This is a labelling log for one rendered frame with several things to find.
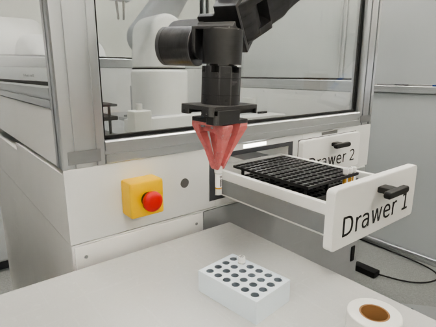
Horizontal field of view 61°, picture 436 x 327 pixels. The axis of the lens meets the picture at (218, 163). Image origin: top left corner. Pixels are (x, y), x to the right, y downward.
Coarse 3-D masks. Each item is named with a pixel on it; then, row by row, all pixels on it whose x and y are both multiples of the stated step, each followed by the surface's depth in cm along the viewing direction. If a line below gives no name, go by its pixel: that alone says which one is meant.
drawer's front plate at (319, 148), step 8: (328, 136) 111; (336, 136) 112; (344, 136) 115; (352, 136) 118; (304, 144) 103; (312, 144) 106; (320, 144) 108; (328, 144) 111; (352, 144) 119; (304, 152) 104; (312, 152) 106; (320, 152) 109; (328, 152) 111; (336, 152) 114; (344, 152) 117; (352, 152) 120; (320, 160) 109; (344, 160) 117; (352, 160) 121
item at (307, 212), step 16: (256, 160) 97; (224, 176) 85; (240, 176) 81; (224, 192) 86; (240, 192) 81; (256, 192) 77; (272, 192) 74; (288, 192) 70; (256, 208) 78; (272, 208) 74; (288, 208) 71; (304, 208) 67; (320, 208) 65; (304, 224) 68; (320, 224) 65
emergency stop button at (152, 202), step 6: (150, 192) 70; (156, 192) 70; (144, 198) 69; (150, 198) 69; (156, 198) 70; (144, 204) 69; (150, 204) 69; (156, 204) 70; (150, 210) 70; (156, 210) 71
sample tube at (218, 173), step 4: (220, 168) 56; (216, 172) 57; (220, 172) 57; (216, 176) 57; (220, 176) 57; (216, 180) 57; (220, 180) 57; (216, 184) 57; (220, 184) 57; (216, 188) 57; (220, 188) 57; (216, 192) 58; (220, 192) 58
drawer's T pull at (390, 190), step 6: (384, 186) 68; (390, 186) 68; (402, 186) 67; (408, 186) 68; (378, 192) 68; (384, 192) 67; (390, 192) 64; (396, 192) 65; (402, 192) 67; (384, 198) 65; (390, 198) 64
